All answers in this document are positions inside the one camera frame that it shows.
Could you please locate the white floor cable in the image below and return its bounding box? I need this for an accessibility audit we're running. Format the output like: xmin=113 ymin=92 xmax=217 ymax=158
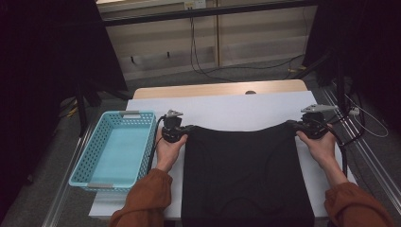
xmin=344 ymin=94 xmax=390 ymax=138

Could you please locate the light blue plastic basket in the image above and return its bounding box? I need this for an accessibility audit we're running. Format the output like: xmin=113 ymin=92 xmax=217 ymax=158
xmin=69 ymin=110 xmax=159 ymax=193

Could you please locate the person's left hand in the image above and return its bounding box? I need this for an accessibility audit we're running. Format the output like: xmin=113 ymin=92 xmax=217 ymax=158
xmin=155 ymin=127 xmax=189 ymax=173

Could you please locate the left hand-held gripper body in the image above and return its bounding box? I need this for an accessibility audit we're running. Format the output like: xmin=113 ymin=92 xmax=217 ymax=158
xmin=161 ymin=109 xmax=190 ymax=144

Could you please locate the black hanging cable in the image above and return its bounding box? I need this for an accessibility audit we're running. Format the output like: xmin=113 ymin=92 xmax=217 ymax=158
xmin=188 ymin=17 xmax=305 ymax=83

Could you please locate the right hand-held gripper cable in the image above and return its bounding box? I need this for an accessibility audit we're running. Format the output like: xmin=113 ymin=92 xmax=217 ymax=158
xmin=327 ymin=119 xmax=348 ymax=178

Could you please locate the hand-held gripper cable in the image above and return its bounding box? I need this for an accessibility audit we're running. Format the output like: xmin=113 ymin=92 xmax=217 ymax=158
xmin=327 ymin=119 xmax=348 ymax=178
xmin=147 ymin=114 xmax=167 ymax=173

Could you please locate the left hand-held gripper cable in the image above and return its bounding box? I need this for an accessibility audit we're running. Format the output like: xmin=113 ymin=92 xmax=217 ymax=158
xmin=147 ymin=114 xmax=167 ymax=173

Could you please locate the black curtain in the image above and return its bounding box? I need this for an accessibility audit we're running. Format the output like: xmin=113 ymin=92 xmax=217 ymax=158
xmin=304 ymin=0 xmax=401 ymax=133
xmin=0 ymin=0 xmax=129 ymax=216

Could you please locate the beige panelled cabinet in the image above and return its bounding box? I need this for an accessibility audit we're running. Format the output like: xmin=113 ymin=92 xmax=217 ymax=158
xmin=105 ymin=6 xmax=318 ymax=81

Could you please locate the wooden table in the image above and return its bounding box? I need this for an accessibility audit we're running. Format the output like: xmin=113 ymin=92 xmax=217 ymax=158
xmin=131 ymin=79 xmax=308 ymax=100

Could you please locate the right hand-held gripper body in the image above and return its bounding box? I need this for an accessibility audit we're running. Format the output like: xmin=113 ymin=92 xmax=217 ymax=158
xmin=296 ymin=104 xmax=339 ymax=140

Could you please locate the metal floor rail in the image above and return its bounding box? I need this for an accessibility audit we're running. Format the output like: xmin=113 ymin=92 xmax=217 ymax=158
xmin=321 ymin=86 xmax=401 ymax=216
xmin=42 ymin=119 xmax=96 ymax=227

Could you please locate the person's right hand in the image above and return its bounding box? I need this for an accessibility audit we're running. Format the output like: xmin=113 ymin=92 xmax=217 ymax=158
xmin=295 ymin=123 xmax=338 ymax=167

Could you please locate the black floor cable bundle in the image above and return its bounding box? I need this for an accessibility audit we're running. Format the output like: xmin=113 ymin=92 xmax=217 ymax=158
xmin=325 ymin=91 xmax=367 ymax=148

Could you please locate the white wall outlet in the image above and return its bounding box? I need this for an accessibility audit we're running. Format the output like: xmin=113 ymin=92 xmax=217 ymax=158
xmin=183 ymin=0 xmax=207 ymax=9

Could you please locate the black tank top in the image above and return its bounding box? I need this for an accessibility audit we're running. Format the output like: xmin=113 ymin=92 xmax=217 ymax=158
xmin=181 ymin=122 xmax=316 ymax=227

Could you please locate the black horizontal bar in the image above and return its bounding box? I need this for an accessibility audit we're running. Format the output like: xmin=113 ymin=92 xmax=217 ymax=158
xmin=102 ymin=0 xmax=318 ymax=27

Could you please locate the black stand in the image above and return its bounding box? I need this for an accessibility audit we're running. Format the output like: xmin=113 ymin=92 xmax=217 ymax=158
xmin=288 ymin=50 xmax=348 ymax=112
xmin=74 ymin=79 xmax=133 ymax=138

